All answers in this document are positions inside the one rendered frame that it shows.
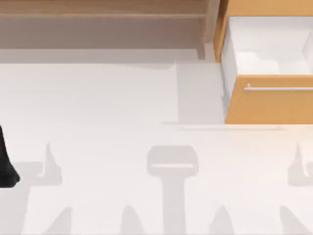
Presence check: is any wooden open shelf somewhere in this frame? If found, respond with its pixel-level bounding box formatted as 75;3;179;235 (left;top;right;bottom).
0;0;216;60

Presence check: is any pale wooden drawer front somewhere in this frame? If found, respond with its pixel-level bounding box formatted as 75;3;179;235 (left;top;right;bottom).
224;74;313;125

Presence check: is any pulled-out white drawer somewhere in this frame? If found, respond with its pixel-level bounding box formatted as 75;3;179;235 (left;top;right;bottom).
220;15;313;116

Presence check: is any wooden cupboard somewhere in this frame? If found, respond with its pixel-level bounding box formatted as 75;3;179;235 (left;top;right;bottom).
213;0;313;63

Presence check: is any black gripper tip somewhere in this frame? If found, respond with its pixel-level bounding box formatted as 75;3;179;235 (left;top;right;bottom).
0;125;21;188

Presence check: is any long metal drawer handle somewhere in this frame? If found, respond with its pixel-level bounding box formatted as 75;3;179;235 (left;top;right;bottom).
243;83;313;92

